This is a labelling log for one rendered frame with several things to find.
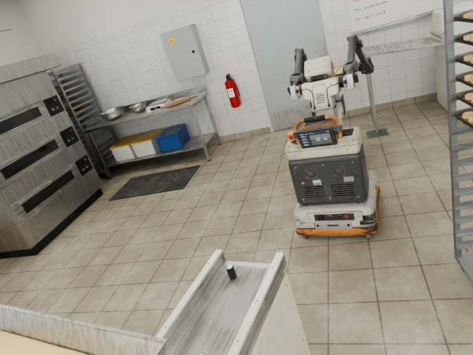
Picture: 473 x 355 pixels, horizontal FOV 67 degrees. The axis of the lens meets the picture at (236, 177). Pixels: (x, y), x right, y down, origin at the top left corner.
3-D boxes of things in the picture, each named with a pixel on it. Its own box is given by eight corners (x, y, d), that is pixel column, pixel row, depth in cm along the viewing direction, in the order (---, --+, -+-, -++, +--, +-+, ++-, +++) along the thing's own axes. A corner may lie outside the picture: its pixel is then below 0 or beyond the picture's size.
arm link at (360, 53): (348, 47, 303) (360, 42, 297) (348, 41, 305) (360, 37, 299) (364, 77, 334) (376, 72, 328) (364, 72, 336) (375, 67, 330)
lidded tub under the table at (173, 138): (160, 153, 554) (154, 138, 544) (171, 142, 594) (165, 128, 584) (182, 148, 543) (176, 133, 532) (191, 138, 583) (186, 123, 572)
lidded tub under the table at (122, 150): (115, 162, 583) (108, 148, 573) (129, 151, 622) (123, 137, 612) (134, 158, 570) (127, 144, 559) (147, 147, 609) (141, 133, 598)
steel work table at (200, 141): (106, 180, 587) (79, 125, 548) (127, 162, 649) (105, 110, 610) (211, 161, 526) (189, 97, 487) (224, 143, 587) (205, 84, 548)
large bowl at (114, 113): (98, 125, 558) (94, 116, 552) (111, 117, 591) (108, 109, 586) (119, 120, 545) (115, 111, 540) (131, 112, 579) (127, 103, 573)
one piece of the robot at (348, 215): (362, 221, 263) (361, 211, 259) (307, 222, 281) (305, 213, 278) (363, 219, 265) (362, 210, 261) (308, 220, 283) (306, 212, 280)
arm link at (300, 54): (293, 45, 318) (305, 44, 315) (295, 58, 329) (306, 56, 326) (289, 80, 295) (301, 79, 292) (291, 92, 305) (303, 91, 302)
